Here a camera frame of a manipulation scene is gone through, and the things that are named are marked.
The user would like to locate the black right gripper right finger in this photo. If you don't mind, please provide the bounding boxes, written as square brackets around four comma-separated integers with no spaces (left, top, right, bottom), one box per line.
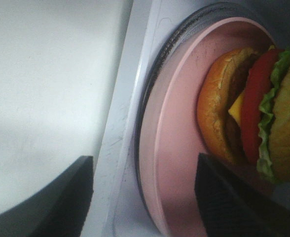
[195,153,290,237]

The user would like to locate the pink round plate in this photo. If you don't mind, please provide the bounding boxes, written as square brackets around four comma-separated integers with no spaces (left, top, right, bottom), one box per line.
[138,17,274,237]

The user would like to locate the white microwave oven body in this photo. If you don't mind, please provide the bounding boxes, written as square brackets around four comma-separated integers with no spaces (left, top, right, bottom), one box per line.
[81,0,290,237]

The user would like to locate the glass microwave turntable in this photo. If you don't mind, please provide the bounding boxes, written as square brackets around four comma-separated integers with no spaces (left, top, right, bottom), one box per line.
[134,1,244,198]

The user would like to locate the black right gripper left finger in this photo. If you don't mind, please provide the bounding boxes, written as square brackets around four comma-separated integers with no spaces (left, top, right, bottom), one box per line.
[0,156,94,237]

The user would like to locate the toy burger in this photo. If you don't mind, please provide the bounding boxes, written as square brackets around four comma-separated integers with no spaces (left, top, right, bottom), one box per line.
[197,46,290,183]

